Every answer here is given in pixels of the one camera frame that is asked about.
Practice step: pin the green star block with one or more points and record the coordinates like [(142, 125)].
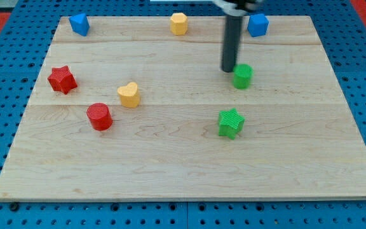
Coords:
[(230, 123)]

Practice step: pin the red star block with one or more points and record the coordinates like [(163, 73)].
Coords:
[(62, 80)]

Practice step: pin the wooden board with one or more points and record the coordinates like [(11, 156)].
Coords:
[(299, 140)]

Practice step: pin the yellow heart block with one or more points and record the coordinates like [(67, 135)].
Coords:
[(129, 95)]

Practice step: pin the green cylinder block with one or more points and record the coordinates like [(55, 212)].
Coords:
[(243, 74)]

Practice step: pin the red cylinder block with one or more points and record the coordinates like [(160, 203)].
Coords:
[(99, 116)]

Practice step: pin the yellow hexagon block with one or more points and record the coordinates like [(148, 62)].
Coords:
[(178, 24)]

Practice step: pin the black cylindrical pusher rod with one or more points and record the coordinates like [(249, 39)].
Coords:
[(231, 40)]

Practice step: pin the blue cube block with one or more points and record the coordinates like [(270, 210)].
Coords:
[(257, 25)]

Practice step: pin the blue triangle block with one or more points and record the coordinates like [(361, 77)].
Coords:
[(79, 24)]

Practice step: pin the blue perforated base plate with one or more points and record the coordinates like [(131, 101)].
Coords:
[(24, 42)]

